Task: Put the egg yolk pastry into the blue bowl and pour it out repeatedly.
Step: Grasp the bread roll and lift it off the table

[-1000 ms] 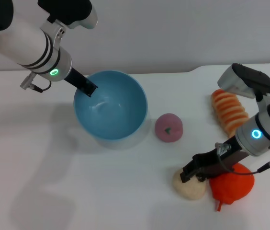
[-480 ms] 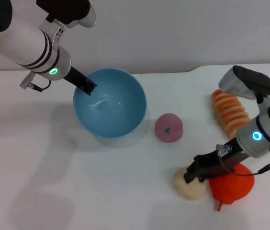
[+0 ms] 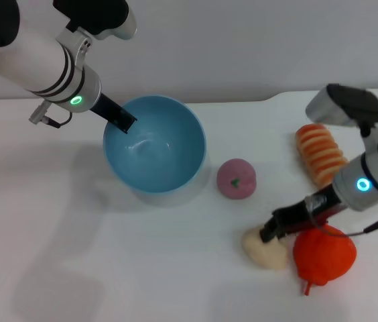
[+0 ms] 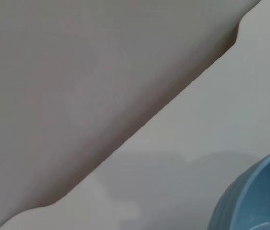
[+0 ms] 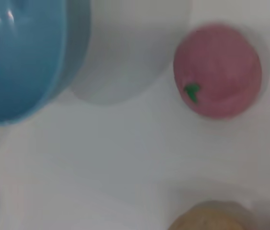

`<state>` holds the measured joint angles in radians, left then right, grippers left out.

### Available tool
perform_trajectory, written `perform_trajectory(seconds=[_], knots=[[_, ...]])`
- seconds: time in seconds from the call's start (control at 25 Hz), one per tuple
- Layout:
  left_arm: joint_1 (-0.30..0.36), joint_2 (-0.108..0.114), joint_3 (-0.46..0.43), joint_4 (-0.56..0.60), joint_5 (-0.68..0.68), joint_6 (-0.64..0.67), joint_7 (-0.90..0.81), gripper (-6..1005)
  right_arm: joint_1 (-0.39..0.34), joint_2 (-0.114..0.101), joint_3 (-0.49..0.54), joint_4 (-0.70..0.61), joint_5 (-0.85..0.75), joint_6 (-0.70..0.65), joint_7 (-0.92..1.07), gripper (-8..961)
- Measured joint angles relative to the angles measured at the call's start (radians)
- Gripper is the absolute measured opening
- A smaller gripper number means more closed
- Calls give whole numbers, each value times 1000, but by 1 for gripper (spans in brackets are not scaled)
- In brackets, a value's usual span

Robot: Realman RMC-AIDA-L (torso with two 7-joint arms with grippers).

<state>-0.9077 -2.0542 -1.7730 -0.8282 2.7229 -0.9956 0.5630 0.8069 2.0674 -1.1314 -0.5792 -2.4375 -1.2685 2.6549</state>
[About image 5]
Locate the blue bowl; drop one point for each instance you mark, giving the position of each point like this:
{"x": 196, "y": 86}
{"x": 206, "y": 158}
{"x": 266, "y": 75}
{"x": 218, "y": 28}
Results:
{"x": 22, "y": 60}

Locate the beige egg yolk pastry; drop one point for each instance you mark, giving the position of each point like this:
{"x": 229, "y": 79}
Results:
{"x": 206, "y": 219}

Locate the pink peach bun toy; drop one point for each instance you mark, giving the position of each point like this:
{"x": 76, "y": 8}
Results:
{"x": 221, "y": 72}

